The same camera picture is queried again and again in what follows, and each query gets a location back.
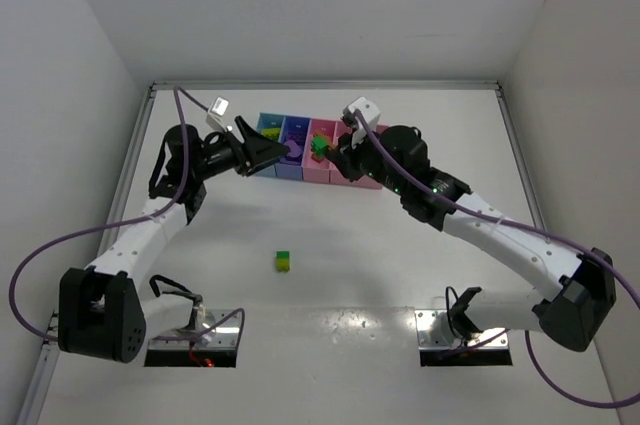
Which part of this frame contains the purple decorated lego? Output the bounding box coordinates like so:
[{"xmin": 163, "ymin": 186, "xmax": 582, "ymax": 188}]
[{"xmin": 284, "ymin": 140, "xmax": 303, "ymax": 161}]

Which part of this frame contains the large pink bin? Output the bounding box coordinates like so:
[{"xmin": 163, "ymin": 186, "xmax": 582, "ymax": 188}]
[{"xmin": 329, "ymin": 121, "xmax": 382, "ymax": 190}]

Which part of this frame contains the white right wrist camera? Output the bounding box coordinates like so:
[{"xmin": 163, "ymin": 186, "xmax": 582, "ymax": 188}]
[{"xmin": 342, "ymin": 97, "xmax": 381, "ymax": 148}]

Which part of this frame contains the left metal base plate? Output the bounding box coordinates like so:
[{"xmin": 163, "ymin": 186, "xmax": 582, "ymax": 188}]
[{"xmin": 148, "ymin": 309, "xmax": 244, "ymax": 352}]

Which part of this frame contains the lego stack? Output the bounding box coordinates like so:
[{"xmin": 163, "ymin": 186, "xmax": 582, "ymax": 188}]
[{"xmin": 310, "ymin": 131, "xmax": 333, "ymax": 163}]

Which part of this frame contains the aluminium frame rail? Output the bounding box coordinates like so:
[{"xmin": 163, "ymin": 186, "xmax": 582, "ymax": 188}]
[
  {"xmin": 495, "ymin": 87, "xmax": 544, "ymax": 230},
  {"xmin": 19, "ymin": 83, "xmax": 157, "ymax": 425}
]

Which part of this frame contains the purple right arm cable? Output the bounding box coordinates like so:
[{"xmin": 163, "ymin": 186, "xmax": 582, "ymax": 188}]
[{"xmin": 344, "ymin": 109, "xmax": 640, "ymax": 409}]

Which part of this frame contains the aluminium frame rail left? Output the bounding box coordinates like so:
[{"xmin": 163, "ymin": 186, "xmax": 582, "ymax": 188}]
[{"xmin": 19, "ymin": 83, "xmax": 157, "ymax": 425}]

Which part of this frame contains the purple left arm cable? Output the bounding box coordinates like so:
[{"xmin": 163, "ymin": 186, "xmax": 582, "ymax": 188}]
[{"xmin": 8, "ymin": 87, "xmax": 246, "ymax": 344}]

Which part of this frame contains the metal base plate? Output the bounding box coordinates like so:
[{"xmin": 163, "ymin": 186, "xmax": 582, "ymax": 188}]
[
  {"xmin": 148, "ymin": 309, "xmax": 244, "ymax": 352},
  {"xmin": 414, "ymin": 309, "xmax": 509, "ymax": 353}
]

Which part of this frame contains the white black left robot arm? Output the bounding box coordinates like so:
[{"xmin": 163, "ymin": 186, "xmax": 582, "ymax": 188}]
[{"xmin": 57, "ymin": 117, "xmax": 289, "ymax": 363}]

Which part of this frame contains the aluminium frame rail right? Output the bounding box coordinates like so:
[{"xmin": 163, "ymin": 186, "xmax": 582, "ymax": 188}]
[{"xmin": 495, "ymin": 87, "xmax": 544, "ymax": 230}]

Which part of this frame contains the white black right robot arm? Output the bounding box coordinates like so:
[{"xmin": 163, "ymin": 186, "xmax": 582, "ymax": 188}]
[{"xmin": 312, "ymin": 125, "xmax": 616, "ymax": 352}]

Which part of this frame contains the green lime lego pair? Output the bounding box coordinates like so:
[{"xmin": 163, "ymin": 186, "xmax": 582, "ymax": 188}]
[{"xmin": 275, "ymin": 250, "xmax": 291, "ymax": 273}]

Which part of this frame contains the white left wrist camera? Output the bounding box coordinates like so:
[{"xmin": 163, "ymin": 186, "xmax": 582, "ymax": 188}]
[{"xmin": 206, "ymin": 97, "xmax": 232, "ymax": 132}]

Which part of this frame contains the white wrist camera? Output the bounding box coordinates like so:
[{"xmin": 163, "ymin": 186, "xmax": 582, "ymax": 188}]
[
  {"xmin": 342, "ymin": 97, "xmax": 381, "ymax": 148},
  {"xmin": 206, "ymin": 97, "xmax": 232, "ymax": 132}
]

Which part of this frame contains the dark blue bin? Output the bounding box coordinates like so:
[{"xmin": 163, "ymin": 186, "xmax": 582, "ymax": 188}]
[{"xmin": 275, "ymin": 115, "xmax": 311, "ymax": 180}]

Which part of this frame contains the lime green square lego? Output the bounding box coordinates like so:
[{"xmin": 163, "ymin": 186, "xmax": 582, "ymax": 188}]
[{"xmin": 261, "ymin": 128, "xmax": 281, "ymax": 141}]

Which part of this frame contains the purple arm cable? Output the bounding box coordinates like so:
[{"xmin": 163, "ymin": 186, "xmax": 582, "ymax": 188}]
[
  {"xmin": 344, "ymin": 109, "xmax": 640, "ymax": 409},
  {"xmin": 8, "ymin": 87, "xmax": 246, "ymax": 344}
]

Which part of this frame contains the light blue bin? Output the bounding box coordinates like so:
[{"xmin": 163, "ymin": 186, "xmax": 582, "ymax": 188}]
[{"xmin": 252, "ymin": 112, "xmax": 286, "ymax": 179}]

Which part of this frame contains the small pink bin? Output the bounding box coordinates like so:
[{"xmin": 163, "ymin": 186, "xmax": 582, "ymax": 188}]
[{"xmin": 302, "ymin": 118, "xmax": 336, "ymax": 183}]

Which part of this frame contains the purple lego plate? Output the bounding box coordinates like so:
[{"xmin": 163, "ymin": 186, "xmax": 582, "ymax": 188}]
[{"xmin": 285, "ymin": 132, "xmax": 306, "ymax": 144}]

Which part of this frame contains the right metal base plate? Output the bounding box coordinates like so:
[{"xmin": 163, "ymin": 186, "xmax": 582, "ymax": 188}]
[{"xmin": 414, "ymin": 309, "xmax": 509, "ymax": 353}]

